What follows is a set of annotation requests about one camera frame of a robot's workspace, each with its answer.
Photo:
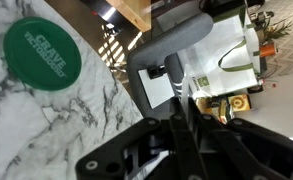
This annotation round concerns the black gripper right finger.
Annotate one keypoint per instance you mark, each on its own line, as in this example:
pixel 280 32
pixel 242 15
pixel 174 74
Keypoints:
pixel 252 153

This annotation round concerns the green potted plant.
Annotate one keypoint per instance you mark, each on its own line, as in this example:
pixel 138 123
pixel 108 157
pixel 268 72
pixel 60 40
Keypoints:
pixel 276 28

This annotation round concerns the wooden desk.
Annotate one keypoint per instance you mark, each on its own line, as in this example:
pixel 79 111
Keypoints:
pixel 132 13

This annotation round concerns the white paper sheet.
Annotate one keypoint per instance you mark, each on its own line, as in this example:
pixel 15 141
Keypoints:
pixel 157 90

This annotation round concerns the orange cylinder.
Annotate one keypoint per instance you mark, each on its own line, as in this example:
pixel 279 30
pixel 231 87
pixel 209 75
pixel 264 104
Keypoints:
pixel 267 50

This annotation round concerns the grey chair with armrests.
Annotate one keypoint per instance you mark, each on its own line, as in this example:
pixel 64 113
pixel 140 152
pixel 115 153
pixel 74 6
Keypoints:
pixel 172 36

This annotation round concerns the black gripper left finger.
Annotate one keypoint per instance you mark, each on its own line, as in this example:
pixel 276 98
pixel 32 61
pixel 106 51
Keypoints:
pixel 172 150

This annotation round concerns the clear plastic scoop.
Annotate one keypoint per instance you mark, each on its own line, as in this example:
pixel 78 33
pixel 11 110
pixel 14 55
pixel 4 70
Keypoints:
pixel 185 93

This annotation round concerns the green plastic lid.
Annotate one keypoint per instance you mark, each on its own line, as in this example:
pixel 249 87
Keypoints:
pixel 42 53

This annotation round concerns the yellow box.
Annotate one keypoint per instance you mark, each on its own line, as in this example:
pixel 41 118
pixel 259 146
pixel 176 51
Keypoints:
pixel 239 101

